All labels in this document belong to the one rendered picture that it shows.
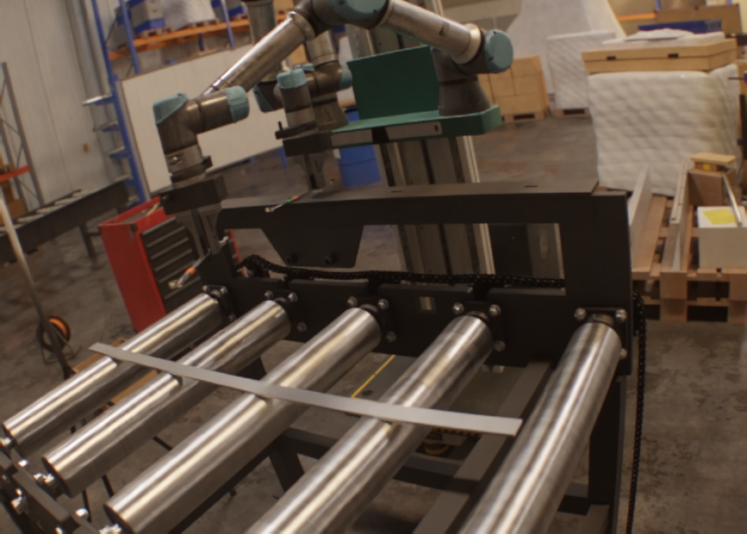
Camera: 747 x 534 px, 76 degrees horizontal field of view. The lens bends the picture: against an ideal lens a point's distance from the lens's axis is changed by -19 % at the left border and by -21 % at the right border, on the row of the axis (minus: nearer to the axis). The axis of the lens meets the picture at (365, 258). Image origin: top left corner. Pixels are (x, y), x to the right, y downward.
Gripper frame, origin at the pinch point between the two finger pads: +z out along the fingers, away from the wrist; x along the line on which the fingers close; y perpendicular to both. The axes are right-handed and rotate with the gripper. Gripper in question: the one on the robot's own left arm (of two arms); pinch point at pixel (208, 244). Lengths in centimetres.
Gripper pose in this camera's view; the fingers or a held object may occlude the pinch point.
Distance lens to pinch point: 119.9
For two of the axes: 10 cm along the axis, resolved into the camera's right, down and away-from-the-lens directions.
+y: -1.1, 3.6, -9.3
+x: 9.7, -1.7, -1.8
